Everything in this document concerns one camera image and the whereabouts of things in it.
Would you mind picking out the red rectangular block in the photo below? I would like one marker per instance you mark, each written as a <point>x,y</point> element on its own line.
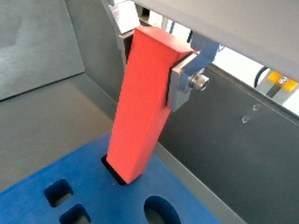
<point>141,110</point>

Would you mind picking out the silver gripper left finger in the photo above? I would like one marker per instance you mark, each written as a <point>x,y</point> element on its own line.
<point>124,44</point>

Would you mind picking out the yellow clamp on frame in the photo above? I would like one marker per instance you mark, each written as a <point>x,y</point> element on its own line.
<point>285,83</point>

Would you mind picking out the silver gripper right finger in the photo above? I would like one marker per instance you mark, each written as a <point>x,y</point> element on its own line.
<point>187,75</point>

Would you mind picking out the blue foam shape board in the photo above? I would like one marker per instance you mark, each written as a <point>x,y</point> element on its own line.
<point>74,192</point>

